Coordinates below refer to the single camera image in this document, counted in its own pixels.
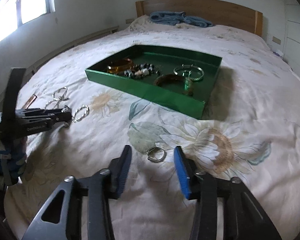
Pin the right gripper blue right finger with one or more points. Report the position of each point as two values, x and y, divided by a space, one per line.
185 172

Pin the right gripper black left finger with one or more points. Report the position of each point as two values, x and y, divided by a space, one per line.
119 168

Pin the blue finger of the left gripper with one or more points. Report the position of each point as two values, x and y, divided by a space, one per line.
39 112

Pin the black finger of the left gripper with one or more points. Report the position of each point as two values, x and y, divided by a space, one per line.
54 117

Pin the twisted silver bangle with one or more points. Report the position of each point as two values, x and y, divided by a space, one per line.
80 113

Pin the amber translucent bangle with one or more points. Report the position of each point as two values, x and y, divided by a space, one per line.
118 66

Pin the thin silver hoop bangle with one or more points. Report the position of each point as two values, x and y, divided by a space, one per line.
196 75

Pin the green jewelry tray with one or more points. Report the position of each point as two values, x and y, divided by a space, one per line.
151 62

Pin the blue gloved left hand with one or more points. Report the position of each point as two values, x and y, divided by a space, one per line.
13 161

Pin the smartphone in red case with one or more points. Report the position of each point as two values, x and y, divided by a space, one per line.
29 102

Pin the floral white duvet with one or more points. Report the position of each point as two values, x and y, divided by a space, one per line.
250 129

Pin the green pendant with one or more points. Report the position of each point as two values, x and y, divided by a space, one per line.
188 84

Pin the brown dark bangle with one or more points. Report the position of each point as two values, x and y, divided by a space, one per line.
168 79

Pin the blue folded towel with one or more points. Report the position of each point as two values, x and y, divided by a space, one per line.
173 18

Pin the wooden headboard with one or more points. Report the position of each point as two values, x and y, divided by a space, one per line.
216 11

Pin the white wardrobe with shelves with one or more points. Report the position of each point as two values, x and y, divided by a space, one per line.
282 22

